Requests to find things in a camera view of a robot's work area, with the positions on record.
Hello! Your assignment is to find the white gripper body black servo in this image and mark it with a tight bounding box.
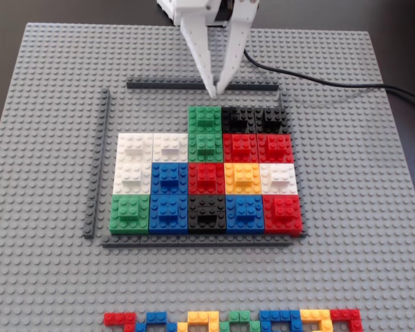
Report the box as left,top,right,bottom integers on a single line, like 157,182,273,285
172,0,260,28

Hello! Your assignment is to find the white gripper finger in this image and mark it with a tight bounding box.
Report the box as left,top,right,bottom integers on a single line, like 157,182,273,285
178,9,219,99
216,0,261,96

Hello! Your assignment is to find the green Lego cube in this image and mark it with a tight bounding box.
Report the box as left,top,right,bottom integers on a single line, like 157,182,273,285
187,105,224,136
187,133,225,163
109,193,151,235

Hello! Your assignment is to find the black Lego cube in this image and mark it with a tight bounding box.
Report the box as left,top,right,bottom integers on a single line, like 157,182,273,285
254,106,292,134
221,106,257,134
187,193,228,235

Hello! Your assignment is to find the red Lego cube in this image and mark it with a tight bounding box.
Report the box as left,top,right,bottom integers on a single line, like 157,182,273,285
262,193,304,235
187,161,227,196
222,133,260,163
257,133,295,163

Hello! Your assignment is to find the white Lego cube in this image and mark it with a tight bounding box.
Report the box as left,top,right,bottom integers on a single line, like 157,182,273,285
151,133,190,163
112,161,154,196
116,133,156,163
259,161,299,196

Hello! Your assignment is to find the yellow Lego cube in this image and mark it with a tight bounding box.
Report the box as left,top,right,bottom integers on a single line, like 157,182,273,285
223,161,263,196

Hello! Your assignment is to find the blue Lego cube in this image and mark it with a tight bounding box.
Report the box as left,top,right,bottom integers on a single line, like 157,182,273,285
147,193,190,235
150,161,190,196
225,193,266,235

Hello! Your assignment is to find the grey studded Lego baseplate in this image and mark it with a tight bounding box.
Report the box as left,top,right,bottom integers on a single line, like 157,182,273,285
0,22,415,332

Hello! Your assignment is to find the green flat brick shape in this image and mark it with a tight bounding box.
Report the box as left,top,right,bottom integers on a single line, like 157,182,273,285
218,310,262,332

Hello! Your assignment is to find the yellow flat brick shape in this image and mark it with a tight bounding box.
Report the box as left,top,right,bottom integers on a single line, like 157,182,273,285
299,308,334,332
177,310,221,332

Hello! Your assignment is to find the blue flat brick shape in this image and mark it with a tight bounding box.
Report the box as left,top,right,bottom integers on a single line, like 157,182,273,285
135,311,178,332
259,309,304,332

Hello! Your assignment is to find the red flat brick shape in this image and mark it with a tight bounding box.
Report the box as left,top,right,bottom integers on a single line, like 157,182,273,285
103,311,138,332
330,308,364,332

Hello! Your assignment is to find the dark grey Lego rail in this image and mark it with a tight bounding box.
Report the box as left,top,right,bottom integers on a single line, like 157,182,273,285
82,88,111,240
101,234,294,249
126,76,280,92

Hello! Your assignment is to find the black cable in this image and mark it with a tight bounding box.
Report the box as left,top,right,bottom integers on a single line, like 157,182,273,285
242,49,415,109

